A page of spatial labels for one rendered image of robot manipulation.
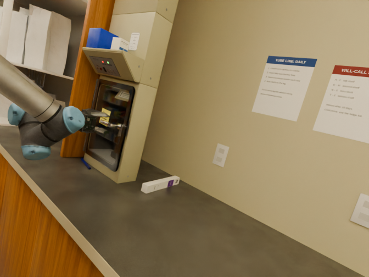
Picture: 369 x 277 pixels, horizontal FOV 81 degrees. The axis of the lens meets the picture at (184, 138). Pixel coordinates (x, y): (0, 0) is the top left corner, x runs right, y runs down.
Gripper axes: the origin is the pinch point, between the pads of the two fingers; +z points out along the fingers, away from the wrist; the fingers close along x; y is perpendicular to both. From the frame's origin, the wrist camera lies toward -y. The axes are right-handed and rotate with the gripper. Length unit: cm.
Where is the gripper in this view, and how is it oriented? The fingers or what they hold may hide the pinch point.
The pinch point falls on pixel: (104, 122)
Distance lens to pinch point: 105.7
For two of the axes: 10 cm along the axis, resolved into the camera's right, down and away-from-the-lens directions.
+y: 7.6, 2.9, -5.8
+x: 2.5, -9.6, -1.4
